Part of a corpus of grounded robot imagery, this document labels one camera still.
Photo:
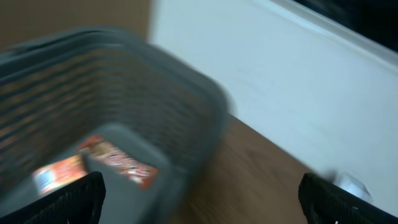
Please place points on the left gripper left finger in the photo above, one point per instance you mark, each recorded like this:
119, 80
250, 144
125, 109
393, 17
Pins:
79, 202

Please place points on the white barcode scanner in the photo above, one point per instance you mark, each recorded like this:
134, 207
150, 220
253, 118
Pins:
354, 186

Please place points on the red chocolate bar wrapper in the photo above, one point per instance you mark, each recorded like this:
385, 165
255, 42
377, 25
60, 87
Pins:
107, 153

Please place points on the small orange box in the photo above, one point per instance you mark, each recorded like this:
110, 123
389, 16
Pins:
56, 175

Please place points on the grey plastic mesh basket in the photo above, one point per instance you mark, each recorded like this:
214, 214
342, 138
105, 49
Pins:
58, 91

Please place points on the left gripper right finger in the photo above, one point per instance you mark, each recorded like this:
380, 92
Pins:
325, 203

